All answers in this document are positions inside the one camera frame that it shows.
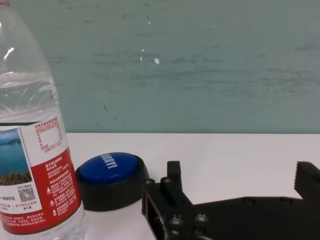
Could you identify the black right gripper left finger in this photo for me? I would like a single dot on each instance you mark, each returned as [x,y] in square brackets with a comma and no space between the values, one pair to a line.
[165,200]

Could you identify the clear water bottle red cap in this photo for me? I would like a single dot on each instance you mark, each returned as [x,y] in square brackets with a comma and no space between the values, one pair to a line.
[32,150]

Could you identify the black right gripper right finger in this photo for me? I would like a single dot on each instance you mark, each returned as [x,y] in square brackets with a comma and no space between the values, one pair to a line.
[308,180]

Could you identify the blue push button black base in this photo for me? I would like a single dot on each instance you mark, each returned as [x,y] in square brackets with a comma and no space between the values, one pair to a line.
[110,175]

